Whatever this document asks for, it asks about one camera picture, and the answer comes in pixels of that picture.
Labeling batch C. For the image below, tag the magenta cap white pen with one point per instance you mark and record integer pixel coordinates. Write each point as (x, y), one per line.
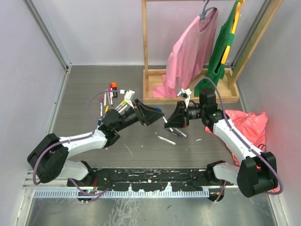
(101, 107)

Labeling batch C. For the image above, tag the dark purple pen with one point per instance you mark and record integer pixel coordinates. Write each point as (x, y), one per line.
(174, 133)

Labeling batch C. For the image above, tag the purple cap white marker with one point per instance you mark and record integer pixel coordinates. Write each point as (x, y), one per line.
(180, 132)

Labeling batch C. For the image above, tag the orange cap white pen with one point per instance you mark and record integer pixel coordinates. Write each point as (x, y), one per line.
(106, 109)

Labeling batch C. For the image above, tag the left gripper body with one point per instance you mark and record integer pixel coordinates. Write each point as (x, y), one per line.
(135, 108)

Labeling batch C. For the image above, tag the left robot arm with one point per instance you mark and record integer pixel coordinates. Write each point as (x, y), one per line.
(51, 157)

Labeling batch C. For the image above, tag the yellow hanger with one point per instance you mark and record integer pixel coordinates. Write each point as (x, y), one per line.
(233, 27)

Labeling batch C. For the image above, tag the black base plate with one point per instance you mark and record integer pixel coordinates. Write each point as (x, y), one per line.
(149, 180)

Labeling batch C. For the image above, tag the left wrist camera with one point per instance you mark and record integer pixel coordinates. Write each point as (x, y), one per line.
(128, 97)

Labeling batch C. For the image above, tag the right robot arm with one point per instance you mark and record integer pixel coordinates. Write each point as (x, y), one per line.
(257, 172)

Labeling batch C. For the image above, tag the wooden clothes rack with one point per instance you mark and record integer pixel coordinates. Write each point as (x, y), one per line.
(227, 86)

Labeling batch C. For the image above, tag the pink white pen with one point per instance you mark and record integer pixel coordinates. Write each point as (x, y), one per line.
(108, 97)

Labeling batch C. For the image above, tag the white slotted cable duct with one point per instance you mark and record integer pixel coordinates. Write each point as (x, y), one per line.
(74, 193)

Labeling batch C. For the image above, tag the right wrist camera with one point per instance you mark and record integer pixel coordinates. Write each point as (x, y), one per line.
(184, 93)

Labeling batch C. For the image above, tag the grey white pen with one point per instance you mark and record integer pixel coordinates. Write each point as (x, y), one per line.
(105, 98)

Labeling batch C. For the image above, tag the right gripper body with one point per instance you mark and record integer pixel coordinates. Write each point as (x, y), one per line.
(191, 112)

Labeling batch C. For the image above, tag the pink t-shirt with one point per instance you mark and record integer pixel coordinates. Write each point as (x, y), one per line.
(189, 54)

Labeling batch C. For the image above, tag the orange black highlighter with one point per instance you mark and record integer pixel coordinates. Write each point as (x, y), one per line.
(113, 86)

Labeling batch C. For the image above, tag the white pen teal tip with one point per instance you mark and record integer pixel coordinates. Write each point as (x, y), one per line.
(167, 140)

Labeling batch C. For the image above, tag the green t-shirt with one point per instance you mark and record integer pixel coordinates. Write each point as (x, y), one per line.
(216, 70)

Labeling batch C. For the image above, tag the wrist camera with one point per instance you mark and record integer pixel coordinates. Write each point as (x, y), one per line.
(128, 97)
(184, 93)

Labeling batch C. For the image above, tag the red plastic bag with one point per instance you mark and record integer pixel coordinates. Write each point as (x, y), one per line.
(251, 126)

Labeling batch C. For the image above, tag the grey hanger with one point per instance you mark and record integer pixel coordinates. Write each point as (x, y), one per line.
(205, 10)

